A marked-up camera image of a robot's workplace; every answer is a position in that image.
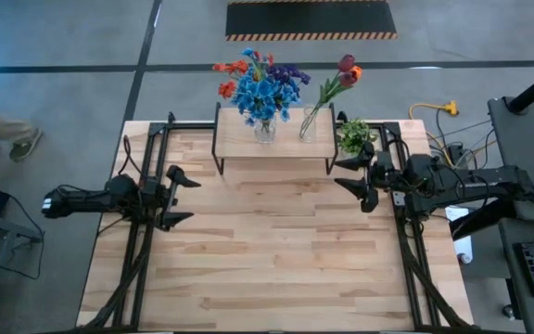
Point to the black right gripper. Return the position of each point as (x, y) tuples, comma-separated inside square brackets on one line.
[(387, 176)]

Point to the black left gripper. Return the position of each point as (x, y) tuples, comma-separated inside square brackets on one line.
[(153, 199)]

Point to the smooth clear glass vase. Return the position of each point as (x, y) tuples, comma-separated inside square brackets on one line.
[(308, 132)]

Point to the purple tulip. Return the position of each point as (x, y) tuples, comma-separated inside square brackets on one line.
[(348, 79)]

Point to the cut-glass patterned vase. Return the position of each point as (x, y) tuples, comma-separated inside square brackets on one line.
[(265, 132)]

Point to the orange tulip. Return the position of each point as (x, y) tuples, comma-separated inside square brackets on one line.
[(357, 71)]

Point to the blue flower bunch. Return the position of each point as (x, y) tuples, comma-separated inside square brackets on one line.
[(285, 95), (260, 99)]

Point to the dark red tulip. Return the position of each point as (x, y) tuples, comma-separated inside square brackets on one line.
[(346, 62)]

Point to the orange flower bunch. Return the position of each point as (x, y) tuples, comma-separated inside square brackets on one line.
[(227, 88)]

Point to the purple flower bunch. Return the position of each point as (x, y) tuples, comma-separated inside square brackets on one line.
[(290, 73)]

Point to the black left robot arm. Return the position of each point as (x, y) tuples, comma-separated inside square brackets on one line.
[(86, 200)]

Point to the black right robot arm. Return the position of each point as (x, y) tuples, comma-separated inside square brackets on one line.
[(480, 183)]

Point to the wooden shelf black legs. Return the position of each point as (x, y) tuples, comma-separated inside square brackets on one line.
[(234, 139)]

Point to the green plant white pot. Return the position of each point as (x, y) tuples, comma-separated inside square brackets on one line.
[(352, 134)]

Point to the white box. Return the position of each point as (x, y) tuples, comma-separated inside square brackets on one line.
[(464, 246)]

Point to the black hazard-striped floor mat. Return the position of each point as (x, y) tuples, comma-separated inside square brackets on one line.
[(308, 18)]

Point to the black metal table frame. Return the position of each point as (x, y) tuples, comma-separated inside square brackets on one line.
[(392, 126)]

